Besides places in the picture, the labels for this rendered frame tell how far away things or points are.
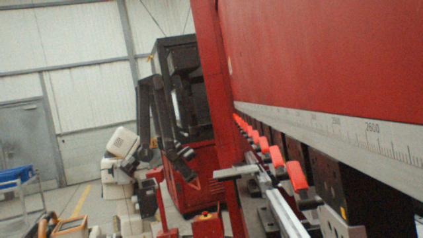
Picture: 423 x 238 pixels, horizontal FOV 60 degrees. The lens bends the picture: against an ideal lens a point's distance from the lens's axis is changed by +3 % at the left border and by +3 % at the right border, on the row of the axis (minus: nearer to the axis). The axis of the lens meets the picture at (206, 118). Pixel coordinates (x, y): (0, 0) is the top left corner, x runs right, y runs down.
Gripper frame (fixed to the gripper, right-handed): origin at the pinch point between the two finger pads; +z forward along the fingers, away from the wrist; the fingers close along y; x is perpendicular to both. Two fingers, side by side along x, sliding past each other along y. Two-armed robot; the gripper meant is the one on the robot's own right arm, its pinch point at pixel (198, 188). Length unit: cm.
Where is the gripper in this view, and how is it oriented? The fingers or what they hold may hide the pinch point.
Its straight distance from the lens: 191.3
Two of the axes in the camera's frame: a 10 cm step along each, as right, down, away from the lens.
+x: -7.7, 6.1, -1.7
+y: -2.3, -0.1, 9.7
